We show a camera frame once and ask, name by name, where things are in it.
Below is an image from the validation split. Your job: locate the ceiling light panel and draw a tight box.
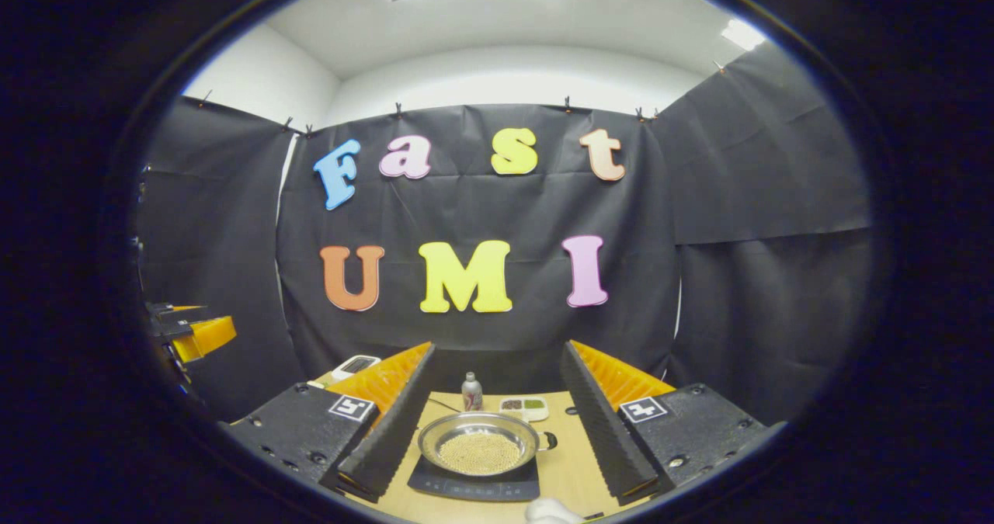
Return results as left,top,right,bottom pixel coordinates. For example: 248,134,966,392
721,19,768,51

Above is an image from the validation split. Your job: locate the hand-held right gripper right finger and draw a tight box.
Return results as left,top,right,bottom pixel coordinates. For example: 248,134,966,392
559,340,781,507

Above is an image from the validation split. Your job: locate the black induction cooktop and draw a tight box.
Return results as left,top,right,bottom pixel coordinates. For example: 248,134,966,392
407,454,542,503

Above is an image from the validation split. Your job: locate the stainless steel pot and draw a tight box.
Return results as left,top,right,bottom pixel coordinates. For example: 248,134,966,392
417,411,558,477

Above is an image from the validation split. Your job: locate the white divided bean tray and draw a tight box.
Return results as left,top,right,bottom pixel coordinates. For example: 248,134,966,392
499,397,550,422

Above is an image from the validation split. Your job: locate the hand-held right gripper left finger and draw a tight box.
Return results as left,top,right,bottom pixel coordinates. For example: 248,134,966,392
220,342,437,504

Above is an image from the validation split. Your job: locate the pile of soybeans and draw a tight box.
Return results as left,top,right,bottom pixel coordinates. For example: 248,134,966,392
437,432,523,474

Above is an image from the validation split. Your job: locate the white toaster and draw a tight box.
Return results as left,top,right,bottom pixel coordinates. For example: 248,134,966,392
330,355,382,383

